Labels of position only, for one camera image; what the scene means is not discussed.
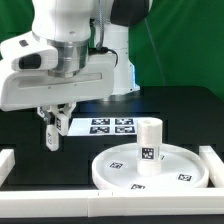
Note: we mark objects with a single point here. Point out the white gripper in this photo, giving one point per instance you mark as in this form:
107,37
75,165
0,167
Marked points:
32,89

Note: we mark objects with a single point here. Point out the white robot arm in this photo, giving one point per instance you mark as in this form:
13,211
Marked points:
77,50

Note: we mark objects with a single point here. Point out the white fiducial marker sheet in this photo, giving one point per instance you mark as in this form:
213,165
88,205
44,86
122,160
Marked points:
105,126

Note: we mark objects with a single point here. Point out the white front fence bar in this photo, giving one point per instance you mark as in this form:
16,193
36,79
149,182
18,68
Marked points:
99,203

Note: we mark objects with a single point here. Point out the white table base foot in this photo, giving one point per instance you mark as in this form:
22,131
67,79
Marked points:
58,128

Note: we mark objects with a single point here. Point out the white right fence block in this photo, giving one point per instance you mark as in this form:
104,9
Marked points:
214,165

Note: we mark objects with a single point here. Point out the white left fence block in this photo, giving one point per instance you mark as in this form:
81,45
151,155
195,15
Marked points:
7,162

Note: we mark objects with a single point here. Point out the white round table top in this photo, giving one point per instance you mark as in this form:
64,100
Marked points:
116,168

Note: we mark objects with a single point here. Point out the white fence block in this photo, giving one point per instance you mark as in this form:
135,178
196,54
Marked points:
7,162
214,165

